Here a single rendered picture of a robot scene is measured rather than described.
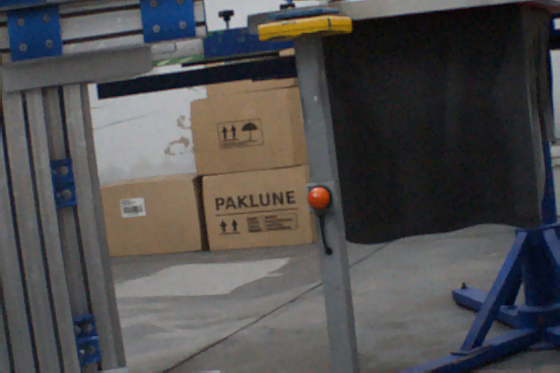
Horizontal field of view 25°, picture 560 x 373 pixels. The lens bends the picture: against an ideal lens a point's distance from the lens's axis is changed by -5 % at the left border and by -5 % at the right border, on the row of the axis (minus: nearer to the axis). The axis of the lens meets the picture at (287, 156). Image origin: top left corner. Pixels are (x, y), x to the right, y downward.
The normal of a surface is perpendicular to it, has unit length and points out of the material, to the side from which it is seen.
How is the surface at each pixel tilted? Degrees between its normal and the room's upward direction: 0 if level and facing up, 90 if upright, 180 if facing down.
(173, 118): 90
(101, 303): 90
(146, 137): 90
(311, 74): 90
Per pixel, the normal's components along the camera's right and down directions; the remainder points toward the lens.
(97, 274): 0.20, 0.03
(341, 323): -0.33, 0.09
